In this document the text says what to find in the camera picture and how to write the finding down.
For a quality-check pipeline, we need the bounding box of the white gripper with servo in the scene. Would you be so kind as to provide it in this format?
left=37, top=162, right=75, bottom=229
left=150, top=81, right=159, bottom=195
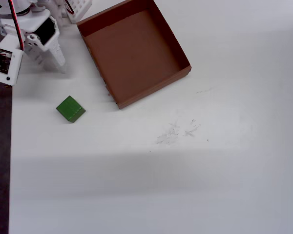
left=0, top=9, right=66, bottom=74

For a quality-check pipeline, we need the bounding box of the green cube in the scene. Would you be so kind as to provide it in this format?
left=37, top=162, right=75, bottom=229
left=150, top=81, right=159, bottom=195
left=56, top=95, right=86, bottom=124

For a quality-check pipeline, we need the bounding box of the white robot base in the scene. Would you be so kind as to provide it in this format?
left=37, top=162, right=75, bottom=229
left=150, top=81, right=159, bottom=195
left=66, top=0, right=93, bottom=24

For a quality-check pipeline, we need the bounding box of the brown cardboard box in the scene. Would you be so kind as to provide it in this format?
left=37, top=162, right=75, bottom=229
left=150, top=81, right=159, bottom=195
left=76, top=0, right=192, bottom=110

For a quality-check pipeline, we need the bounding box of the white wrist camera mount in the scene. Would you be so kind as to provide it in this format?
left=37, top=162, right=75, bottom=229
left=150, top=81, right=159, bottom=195
left=0, top=34, right=24, bottom=86

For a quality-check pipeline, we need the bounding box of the red black servo cable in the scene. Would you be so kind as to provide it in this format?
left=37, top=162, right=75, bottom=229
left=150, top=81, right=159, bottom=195
left=7, top=0, right=25, bottom=52
left=64, top=0, right=74, bottom=15

